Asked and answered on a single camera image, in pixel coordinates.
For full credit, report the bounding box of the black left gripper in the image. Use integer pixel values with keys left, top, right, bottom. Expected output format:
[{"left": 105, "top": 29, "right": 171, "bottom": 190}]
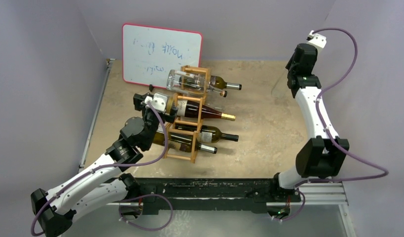
[{"left": 135, "top": 92, "right": 177, "bottom": 149}]

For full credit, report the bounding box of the clear square glass bottle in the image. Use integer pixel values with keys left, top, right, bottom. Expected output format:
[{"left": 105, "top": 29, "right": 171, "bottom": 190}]
[{"left": 166, "top": 70, "right": 227, "bottom": 97}]

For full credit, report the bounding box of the clear round glass bottle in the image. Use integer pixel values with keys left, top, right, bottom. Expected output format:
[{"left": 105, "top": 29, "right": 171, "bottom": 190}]
[{"left": 270, "top": 69, "right": 289, "bottom": 98}]

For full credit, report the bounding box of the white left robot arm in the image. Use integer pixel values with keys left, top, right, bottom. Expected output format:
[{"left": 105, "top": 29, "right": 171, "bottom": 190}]
[{"left": 30, "top": 93, "right": 176, "bottom": 237}]

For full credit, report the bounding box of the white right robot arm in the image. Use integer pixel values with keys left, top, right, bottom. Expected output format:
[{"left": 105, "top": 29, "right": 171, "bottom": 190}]
[{"left": 269, "top": 43, "right": 349, "bottom": 201}]

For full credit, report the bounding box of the wooden wine rack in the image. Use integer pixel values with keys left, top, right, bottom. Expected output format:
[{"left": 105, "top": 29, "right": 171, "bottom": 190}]
[{"left": 164, "top": 65, "right": 211, "bottom": 163}]

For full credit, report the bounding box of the red wine bottle gold cap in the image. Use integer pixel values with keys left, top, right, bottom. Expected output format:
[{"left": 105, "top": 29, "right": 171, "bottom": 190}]
[{"left": 167, "top": 98, "right": 236, "bottom": 121}]

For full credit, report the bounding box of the green bottle silver cap front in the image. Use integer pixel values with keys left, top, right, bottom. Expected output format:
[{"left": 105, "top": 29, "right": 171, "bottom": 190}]
[{"left": 168, "top": 133, "right": 218, "bottom": 154}]

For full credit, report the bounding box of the green bottle silver cap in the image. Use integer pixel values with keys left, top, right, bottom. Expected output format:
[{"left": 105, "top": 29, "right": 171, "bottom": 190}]
[
  {"left": 179, "top": 76, "right": 242, "bottom": 90},
  {"left": 168, "top": 133, "right": 218, "bottom": 154}
]

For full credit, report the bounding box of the green bottle silver cap top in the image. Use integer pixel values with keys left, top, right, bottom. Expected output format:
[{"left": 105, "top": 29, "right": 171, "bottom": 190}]
[{"left": 179, "top": 76, "right": 242, "bottom": 90}]

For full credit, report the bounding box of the green bottle black neck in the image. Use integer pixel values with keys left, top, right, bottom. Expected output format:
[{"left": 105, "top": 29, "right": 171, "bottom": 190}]
[{"left": 175, "top": 123, "right": 239, "bottom": 143}]

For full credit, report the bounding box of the pink-framed whiteboard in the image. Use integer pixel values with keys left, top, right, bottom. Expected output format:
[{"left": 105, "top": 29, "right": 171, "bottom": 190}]
[{"left": 122, "top": 23, "right": 203, "bottom": 88}]

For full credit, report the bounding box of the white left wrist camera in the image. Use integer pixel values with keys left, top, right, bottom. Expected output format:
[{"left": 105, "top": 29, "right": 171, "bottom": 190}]
[{"left": 144, "top": 93, "right": 170, "bottom": 114}]

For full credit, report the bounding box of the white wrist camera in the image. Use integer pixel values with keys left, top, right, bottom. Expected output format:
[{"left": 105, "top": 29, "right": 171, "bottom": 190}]
[
  {"left": 144, "top": 93, "right": 170, "bottom": 114},
  {"left": 307, "top": 30, "right": 327, "bottom": 50}
]

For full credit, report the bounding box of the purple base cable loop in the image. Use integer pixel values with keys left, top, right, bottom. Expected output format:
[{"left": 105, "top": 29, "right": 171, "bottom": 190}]
[{"left": 118, "top": 193, "right": 174, "bottom": 232}]

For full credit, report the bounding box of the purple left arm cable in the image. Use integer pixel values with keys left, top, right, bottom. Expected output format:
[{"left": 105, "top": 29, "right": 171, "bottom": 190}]
[{"left": 31, "top": 101, "right": 170, "bottom": 237}]

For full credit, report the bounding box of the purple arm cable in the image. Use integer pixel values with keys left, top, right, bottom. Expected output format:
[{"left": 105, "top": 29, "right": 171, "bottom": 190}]
[
  {"left": 293, "top": 28, "right": 389, "bottom": 189},
  {"left": 31, "top": 101, "right": 170, "bottom": 237}
]

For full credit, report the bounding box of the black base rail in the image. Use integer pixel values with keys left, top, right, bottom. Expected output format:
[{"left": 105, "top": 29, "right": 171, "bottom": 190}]
[{"left": 90, "top": 177, "right": 348, "bottom": 215}]

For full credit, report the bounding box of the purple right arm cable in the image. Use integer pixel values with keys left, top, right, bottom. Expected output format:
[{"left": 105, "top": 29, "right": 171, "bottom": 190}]
[{"left": 293, "top": 28, "right": 389, "bottom": 189}]

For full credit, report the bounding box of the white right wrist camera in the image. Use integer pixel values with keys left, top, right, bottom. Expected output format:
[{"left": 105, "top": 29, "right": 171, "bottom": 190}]
[{"left": 307, "top": 30, "right": 327, "bottom": 50}]

